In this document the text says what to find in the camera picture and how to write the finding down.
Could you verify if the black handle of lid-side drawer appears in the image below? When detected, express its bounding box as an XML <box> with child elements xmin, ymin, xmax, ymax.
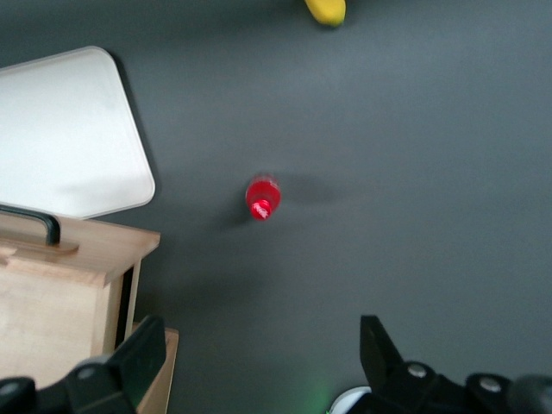
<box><xmin>0</xmin><ymin>204</ymin><xmax>62</xmax><ymax>248</ymax></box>

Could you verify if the small red soda bottle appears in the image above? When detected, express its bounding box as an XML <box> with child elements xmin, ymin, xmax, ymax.
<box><xmin>244</xmin><ymin>171</ymin><xmax>285</xmax><ymax>223</ymax></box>

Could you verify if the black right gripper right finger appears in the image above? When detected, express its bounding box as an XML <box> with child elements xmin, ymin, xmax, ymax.
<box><xmin>360</xmin><ymin>314</ymin><xmax>448</xmax><ymax>414</ymax></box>

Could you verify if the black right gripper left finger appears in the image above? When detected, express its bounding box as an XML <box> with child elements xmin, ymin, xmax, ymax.
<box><xmin>64</xmin><ymin>314</ymin><xmax>167</xmax><ymax>414</ymax></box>

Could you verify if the wooden drawer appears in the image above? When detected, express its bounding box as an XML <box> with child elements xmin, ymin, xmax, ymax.
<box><xmin>0</xmin><ymin>204</ymin><xmax>162</xmax><ymax>386</ymax></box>

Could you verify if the beige rectangular tray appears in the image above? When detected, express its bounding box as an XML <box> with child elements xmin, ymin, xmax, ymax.
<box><xmin>0</xmin><ymin>45</ymin><xmax>157</xmax><ymax>221</ymax></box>

